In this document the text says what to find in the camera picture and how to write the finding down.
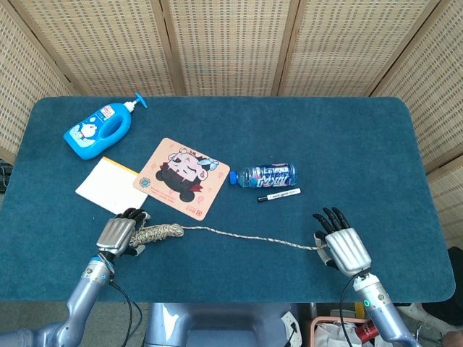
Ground black floor cable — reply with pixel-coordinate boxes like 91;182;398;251
132;302;145;338

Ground woven bamboo screen panel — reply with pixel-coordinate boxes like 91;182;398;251
158;0;301;97
9;0;182;97
278;0;444;98
0;0;79;163
368;0;463;225

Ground white power strip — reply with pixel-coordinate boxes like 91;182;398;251
281;311;303;347

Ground teal felt table cover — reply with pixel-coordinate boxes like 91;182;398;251
0;95;456;304

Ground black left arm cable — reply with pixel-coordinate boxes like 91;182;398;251
108;280;133;347

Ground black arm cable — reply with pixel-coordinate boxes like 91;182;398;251
339;276;363;347
108;280;133;347

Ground white notepad with yellow edge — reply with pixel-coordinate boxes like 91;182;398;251
75;156;148;222

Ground pink plastic basket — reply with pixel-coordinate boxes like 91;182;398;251
310;316;384;347

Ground pink cartoon mouse pad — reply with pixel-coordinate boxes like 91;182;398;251
132;137;232;221

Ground red soda can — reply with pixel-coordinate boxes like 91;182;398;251
356;320;378;343

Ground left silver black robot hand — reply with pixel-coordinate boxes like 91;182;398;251
95;207;152;258

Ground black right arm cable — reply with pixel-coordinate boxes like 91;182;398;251
339;276;363;347

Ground blue-grey robot torso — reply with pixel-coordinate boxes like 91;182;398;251
144;302;303;347

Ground white whiteboard marker black cap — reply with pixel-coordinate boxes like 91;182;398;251
257;187;302;203

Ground blue pump lotion bottle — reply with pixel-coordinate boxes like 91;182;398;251
63;93;148;161

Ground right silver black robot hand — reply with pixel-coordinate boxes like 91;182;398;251
313;207;373;278

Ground beige braided rope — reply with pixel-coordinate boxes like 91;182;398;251
129;223;328;252

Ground blue labelled drink bottle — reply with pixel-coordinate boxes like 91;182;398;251
229;162;300;190

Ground white plastic bag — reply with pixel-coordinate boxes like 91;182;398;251
315;322;362;347

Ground black box device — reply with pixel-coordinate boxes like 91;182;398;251
0;162;14;192

